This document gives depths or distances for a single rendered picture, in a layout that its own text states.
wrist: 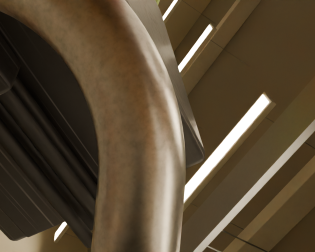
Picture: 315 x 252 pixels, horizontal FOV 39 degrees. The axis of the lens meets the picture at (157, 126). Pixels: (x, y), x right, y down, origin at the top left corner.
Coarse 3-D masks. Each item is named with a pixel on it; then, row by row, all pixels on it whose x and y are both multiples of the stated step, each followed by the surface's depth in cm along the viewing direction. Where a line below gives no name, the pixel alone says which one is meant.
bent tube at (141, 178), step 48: (0, 0) 15; (48, 0) 14; (96, 0) 14; (96, 48) 14; (144, 48) 14; (96, 96) 14; (144, 96) 14; (144, 144) 14; (96, 192) 15; (144, 192) 14; (96, 240) 14; (144, 240) 14
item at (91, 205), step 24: (0, 48) 24; (0, 72) 23; (0, 96) 24; (24, 96) 26; (0, 120) 25; (24, 120) 25; (48, 120) 28; (24, 144) 28; (48, 144) 26; (24, 168) 27; (48, 168) 29; (72, 168) 29; (48, 192) 28; (72, 192) 28; (72, 216) 29
